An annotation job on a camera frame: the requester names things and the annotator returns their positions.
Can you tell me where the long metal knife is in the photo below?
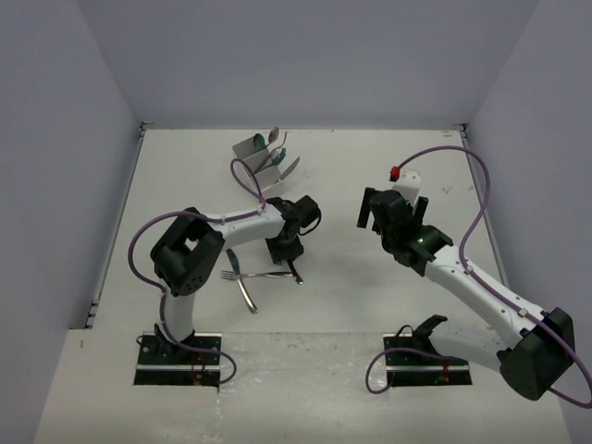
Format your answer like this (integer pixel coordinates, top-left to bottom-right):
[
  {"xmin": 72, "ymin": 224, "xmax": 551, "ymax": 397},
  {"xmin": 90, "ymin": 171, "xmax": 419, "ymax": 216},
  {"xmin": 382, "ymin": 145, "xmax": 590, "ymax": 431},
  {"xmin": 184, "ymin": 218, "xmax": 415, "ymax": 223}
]
[{"xmin": 278, "ymin": 156, "xmax": 301, "ymax": 181}]

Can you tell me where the teal plastic knife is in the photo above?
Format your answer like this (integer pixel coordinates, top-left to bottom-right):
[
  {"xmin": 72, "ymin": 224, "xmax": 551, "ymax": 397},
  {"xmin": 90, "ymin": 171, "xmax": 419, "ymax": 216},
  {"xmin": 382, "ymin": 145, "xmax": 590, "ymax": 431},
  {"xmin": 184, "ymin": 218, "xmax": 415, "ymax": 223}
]
[{"xmin": 272, "ymin": 148, "xmax": 286, "ymax": 166}]

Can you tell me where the crossing metal knife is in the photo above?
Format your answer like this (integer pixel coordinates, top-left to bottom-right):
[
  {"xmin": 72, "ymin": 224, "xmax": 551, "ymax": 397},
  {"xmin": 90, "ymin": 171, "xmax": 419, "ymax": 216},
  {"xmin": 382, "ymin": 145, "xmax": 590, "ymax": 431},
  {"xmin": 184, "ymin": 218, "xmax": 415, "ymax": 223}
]
[{"xmin": 287, "ymin": 260, "xmax": 303, "ymax": 285}]

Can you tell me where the metal fork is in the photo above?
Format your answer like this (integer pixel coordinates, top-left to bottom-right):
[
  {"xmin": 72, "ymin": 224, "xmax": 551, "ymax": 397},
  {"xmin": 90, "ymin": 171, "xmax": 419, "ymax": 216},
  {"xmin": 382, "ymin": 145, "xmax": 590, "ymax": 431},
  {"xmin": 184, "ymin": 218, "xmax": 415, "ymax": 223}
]
[
  {"xmin": 220, "ymin": 270, "xmax": 293, "ymax": 280},
  {"xmin": 259, "ymin": 148, "xmax": 282, "ymax": 171},
  {"xmin": 276, "ymin": 131, "xmax": 288, "ymax": 150}
]

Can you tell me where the teal plastic spoon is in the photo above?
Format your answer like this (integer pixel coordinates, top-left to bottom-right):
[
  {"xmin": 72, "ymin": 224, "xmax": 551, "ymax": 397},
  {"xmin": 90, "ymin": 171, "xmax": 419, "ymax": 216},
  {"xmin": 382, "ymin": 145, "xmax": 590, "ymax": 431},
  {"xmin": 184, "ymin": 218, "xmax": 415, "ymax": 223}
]
[{"xmin": 253, "ymin": 133, "xmax": 267, "ymax": 153}]

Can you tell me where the round metal ladle spoon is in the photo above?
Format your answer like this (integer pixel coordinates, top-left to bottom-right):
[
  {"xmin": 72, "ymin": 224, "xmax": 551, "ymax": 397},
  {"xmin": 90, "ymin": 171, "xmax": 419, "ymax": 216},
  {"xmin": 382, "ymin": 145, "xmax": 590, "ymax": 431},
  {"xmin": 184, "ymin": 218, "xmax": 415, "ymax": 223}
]
[{"xmin": 267, "ymin": 127, "xmax": 279, "ymax": 144}]

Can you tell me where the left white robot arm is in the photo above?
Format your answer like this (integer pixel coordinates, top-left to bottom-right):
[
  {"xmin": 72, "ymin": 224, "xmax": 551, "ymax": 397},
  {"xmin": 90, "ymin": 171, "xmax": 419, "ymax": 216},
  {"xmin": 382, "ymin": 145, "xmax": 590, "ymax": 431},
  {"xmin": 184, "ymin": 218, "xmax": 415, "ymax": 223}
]
[{"xmin": 150, "ymin": 195, "xmax": 322, "ymax": 364}]

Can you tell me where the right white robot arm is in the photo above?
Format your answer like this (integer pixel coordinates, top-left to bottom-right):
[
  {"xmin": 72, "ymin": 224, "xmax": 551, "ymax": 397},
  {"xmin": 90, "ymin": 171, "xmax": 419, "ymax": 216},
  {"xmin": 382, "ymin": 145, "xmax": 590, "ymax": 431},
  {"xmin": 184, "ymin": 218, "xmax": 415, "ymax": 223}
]
[{"xmin": 357, "ymin": 188, "xmax": 574, "ymax": 401}]

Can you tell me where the white three-compartment container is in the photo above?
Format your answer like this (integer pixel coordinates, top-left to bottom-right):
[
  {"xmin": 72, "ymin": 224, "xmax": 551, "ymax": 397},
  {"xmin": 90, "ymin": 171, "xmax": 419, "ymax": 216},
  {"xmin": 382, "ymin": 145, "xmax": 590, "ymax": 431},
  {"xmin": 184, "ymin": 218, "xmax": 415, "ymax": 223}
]
[{"xmin": 232, "ymin": 135, "xmax": 285, "ymax": 198}]

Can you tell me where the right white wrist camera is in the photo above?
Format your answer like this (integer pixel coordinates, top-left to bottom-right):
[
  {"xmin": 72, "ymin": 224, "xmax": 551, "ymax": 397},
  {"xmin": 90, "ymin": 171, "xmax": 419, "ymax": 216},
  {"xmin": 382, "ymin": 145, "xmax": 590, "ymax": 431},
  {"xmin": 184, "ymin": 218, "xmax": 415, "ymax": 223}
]
[{"xmin": 392, "ymin": 168, "xmax": 421, "ymax": 205}]

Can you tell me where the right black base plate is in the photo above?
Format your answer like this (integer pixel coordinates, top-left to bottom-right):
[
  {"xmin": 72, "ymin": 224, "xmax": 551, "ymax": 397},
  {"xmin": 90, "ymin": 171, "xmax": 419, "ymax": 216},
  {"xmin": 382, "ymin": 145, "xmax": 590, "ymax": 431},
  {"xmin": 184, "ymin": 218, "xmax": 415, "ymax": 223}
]
[{"xmin": 385, "ymin": 351, "xmax": 473, "ymax": 387}]

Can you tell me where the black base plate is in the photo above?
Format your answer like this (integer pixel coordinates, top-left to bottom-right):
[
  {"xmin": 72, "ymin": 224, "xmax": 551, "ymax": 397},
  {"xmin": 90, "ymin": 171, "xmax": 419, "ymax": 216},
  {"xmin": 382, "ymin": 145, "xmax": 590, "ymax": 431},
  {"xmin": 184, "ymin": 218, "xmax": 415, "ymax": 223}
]
[
  {"xmin": 133, "ymin": 332, "xmax": 221, "ymax": 389},
  {"xmin": 385, "ymin": 351, "xmax": 473, "ymax": 387}
]

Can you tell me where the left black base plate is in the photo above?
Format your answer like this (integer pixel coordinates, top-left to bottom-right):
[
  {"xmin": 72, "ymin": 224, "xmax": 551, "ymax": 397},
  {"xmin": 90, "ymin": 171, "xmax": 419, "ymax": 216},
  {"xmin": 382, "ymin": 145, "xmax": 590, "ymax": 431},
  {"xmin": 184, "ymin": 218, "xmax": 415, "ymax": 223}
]
[{"xmin": 133, "ymin": 332, "xmax": 221, "ymax": 389}]

